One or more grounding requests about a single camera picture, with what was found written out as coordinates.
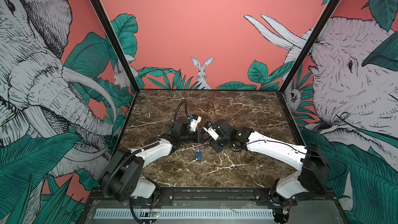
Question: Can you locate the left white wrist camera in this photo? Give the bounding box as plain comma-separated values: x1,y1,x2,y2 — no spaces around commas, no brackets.
189,114,202,132

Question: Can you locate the right black frame post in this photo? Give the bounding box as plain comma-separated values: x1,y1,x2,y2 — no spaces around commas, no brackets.
278,0,341,95

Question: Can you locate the left black frame post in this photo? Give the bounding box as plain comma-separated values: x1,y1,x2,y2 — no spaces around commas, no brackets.
90,0,140,94

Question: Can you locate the black front mounting rail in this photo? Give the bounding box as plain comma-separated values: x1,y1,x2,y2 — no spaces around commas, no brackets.
88,187,340,207

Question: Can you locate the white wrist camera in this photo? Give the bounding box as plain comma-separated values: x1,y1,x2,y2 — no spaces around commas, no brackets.
189,114,202,132
203,121,219,141

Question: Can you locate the black frame post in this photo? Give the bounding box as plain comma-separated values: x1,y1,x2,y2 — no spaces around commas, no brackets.
90,0,140,94
278,0,341,95

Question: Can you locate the white slotted cable duct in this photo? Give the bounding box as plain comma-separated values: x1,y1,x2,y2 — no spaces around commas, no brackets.
94,208,274,220

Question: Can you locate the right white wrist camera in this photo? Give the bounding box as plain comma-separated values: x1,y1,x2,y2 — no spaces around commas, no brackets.
203,121,219,141

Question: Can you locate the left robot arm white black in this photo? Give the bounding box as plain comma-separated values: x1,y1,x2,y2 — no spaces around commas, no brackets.
98,115,205,205

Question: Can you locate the blue padlock left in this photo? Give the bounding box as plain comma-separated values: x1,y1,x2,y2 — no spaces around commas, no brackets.
195,151,203,162

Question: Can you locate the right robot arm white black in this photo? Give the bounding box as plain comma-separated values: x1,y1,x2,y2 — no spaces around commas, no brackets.
204,119,330,206

